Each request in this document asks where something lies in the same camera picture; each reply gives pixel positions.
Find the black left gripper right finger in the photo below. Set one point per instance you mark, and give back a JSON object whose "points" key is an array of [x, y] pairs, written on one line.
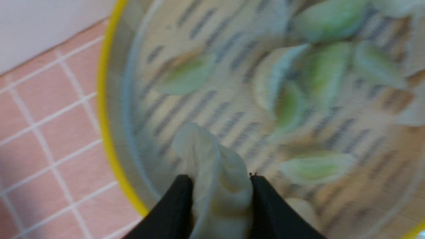
{"points": [[273, 218]]}

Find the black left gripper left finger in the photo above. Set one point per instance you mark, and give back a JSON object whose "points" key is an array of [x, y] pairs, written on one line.
{"points": [[171, 216]]}

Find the white steamed dumpling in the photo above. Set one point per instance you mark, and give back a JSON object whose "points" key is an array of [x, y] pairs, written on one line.
{"points": [[222, 191]]}

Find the bamboo steamer basket yellow rim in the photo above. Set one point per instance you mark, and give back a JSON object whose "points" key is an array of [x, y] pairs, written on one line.
{"points": [[381, 197]]}

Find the small green dumpling left back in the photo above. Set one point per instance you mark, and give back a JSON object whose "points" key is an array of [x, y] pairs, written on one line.
{"points": [[186, 76]]}

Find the pale dumpling far right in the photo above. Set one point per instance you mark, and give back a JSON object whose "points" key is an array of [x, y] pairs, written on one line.
{"points": [[375, 66]]}

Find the green dumpling back top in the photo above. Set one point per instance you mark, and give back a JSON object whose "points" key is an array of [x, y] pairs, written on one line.
{"points": [[330, 20]]}

